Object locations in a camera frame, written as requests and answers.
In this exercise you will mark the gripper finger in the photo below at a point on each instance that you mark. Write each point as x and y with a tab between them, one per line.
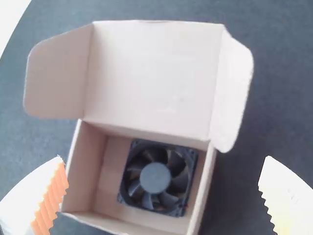
291	203
27	203

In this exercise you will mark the black square fan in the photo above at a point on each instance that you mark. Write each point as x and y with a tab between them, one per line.
155	177

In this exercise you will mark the cardboard box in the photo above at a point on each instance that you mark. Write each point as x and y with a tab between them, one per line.
151	73

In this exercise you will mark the black mat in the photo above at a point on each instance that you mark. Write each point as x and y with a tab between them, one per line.
281	73

